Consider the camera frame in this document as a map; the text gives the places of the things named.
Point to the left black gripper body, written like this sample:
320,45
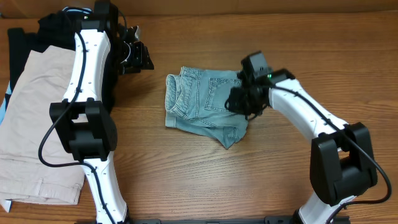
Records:
138,58

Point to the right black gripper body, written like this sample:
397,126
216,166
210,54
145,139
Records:
247,103

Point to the light blue denim shorts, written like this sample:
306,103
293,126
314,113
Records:
195,102

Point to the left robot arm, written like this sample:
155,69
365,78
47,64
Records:
81,120

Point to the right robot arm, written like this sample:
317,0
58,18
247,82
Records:
342,165

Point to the black garment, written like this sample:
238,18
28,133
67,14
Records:
56,30

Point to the beige folded shorts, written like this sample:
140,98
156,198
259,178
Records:
23,177

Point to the light blue garment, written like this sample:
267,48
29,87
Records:
5,203

